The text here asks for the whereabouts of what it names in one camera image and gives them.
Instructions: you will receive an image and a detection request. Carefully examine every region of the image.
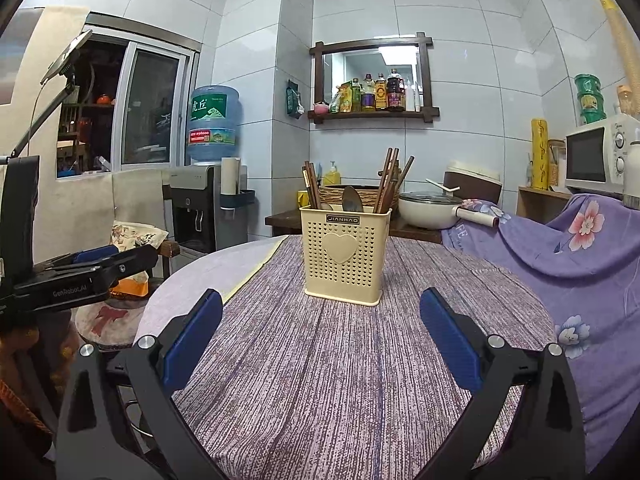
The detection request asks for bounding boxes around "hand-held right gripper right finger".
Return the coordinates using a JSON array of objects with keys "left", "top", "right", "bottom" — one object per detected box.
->
[{"left": 414, "top": 287, "right": 587, "bottom": 480}]

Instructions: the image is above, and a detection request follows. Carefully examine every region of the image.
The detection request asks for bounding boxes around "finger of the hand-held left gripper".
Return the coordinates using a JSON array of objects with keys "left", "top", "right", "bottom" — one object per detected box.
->
[
  {"left": 35, "top": 245, "right": 121, "bottom": 275},
  {"left": 100, "top": 243, "right": 159, "bottom": 290}
]

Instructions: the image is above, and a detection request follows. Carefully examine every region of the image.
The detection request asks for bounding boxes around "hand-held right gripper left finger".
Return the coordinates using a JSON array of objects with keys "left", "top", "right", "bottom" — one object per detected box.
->
[{"left": 54, "top": 288, "right": 229, "bottom": 480}]

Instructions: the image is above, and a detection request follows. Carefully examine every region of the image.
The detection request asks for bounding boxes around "beige perforated utensil holder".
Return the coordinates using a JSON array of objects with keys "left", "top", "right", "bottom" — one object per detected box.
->
[{"left": 299, "top": 204, "right": 393, "bottom": 309}]

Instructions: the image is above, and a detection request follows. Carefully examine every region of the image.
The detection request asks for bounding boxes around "metal spoon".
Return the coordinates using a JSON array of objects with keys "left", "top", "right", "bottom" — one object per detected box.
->
[{"left": 342, "top": 186, "right": 365, "bottom": 213}]

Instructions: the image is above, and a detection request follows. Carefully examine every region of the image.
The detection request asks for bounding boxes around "dark wooden spoon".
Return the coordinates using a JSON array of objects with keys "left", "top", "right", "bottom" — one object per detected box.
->
[{"left": 382, "top": 159, "right": 402, "bottom": 213}]

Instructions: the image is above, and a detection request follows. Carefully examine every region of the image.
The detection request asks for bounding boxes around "printed snack bag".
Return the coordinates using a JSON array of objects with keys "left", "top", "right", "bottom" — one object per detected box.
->
[{"left": 110, "top": 220, "right": 170, "bottom": 298}]

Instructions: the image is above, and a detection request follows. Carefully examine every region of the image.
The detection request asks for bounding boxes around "wooden stool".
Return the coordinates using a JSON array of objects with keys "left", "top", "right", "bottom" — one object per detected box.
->
[{"left": 159, "top": 239, "right": 181, "bottom": 282}]

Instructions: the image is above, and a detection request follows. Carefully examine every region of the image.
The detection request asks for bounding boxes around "red and white sack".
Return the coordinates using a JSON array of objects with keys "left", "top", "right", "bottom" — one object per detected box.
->
[{"left": 74, "top": 299, "right": 147, "bottom": 352}]

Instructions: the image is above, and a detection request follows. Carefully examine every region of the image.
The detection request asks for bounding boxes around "white water dispenser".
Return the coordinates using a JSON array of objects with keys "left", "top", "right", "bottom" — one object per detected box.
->
[{"left": 169, "top": 164, "right": 249, "bottom": 257}]

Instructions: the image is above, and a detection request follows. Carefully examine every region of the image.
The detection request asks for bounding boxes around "teal cup holder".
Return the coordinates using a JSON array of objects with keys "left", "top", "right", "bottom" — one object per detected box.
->
[{"left": 220, "top": 188, "right": 256, "bottom": 211}]

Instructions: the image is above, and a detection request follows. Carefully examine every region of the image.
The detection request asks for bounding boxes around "white pan with lid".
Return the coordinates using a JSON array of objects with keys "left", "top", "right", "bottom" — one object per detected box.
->
[{"left": 398, "top": 190, "right": 501, "bottom": 231}]

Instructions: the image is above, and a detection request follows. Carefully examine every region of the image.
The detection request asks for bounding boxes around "white paper cup tube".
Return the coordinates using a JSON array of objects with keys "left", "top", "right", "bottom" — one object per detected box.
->
[{"left": 221, "top": 157, "right": 242, "bottom": 196}]

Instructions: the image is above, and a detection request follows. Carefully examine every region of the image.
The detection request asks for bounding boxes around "purple striped tablecloth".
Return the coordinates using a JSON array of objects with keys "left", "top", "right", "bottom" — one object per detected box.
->
[{"left": 134, "top": 234, "right": 559, "bottom": 480}]

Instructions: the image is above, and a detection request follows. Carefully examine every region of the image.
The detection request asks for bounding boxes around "purple floral blanket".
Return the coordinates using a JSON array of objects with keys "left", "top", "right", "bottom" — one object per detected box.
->
[{"left": 442, "top": 192, "right": 640, "bottom": 472}]

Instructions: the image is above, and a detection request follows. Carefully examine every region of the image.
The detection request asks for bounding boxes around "sliding window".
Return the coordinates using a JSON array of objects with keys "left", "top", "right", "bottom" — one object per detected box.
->
[{"left": 56, "top": 14, "right": 202, "bottom": 179}]

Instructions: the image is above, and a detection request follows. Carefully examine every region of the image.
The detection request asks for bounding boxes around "brown and white rice cooker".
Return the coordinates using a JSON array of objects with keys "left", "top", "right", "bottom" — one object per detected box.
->
[{"left": 443, "top": 160, "right": 504, "bottom": 207}]

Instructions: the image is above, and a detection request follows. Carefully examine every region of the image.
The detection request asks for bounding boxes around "light wooden cabinet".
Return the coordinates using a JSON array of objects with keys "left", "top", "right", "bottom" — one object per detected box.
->
[{"left": 516, "top": 186, "right": 574, "bottom": 227}]

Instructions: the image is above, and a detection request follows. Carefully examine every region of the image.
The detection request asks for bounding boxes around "blue water jug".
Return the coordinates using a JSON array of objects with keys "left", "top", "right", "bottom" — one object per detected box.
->
[{"left": 186, "top": 85, "right": 241, "bottom": 164}]

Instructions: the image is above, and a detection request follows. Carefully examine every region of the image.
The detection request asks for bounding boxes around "phone on stand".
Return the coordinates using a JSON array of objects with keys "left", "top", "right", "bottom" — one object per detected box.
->
[{"left": 39, "top": 29, "right": 94, "bottom": 86}]

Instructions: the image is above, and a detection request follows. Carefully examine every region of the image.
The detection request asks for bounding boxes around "woven wicker basket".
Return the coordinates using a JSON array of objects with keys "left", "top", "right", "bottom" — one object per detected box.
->
[{"left": 318, "top": 184, "right": 402, "bottom": 212}]

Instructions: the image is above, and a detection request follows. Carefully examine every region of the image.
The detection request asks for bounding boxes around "glass storage jar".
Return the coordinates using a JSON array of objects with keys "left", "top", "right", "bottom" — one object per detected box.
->
[{"left": 548, "top": 138, "right": 566, "bottom": 187}]

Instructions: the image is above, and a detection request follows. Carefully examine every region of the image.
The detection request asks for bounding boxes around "yellow plastic wrap roll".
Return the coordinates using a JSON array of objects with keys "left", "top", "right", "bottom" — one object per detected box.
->
[{"left": 530, "top": 118, "right": 551, "bottom": 191}]

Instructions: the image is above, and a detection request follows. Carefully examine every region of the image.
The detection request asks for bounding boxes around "white microwave oven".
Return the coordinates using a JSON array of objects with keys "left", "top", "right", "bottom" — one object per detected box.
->
[{"left": 564, "top": 113, "right": 640, "bottom": 197}]

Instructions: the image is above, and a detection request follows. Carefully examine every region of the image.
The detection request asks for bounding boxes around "white kettle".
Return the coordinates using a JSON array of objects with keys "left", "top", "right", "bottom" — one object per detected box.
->
[{"left": 621, "top": 139, "right": 640, "bottom": 209}]

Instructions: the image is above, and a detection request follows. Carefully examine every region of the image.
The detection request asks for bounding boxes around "dark soy sauce bottle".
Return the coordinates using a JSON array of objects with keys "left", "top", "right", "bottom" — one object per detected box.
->
[{"left": 386, "top": 68, "right": 406, "bottom": 112}]

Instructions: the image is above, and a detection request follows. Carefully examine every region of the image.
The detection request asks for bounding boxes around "yellow oil bottle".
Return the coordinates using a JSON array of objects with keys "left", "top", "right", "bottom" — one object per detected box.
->
[{"left": 361, "top": 73, "right": 377, "bottom": 113}]

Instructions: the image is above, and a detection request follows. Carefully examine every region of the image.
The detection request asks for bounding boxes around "stack of green cups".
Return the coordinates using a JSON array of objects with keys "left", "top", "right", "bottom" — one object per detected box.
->
[{"left": 573, "top": 73, "right": 607, "bottom": 126}]

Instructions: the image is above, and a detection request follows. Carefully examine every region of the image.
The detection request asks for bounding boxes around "yellow ribbed tube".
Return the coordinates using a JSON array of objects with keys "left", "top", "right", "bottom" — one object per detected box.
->
[{"left": 594, "top": 0, "right": 640, "bottom": 92}]

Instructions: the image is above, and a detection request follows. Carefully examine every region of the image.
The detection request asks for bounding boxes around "green wall packet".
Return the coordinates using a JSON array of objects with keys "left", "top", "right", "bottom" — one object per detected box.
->
[{"left": 285, "top": 79, "right": 305, "bottom": 120}]

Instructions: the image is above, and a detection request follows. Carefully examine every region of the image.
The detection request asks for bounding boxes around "wooden framed wall shelf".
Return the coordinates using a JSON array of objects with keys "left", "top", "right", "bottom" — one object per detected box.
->
[{"left": 308, "top": 33, "right": 441, "bottom": 125}]

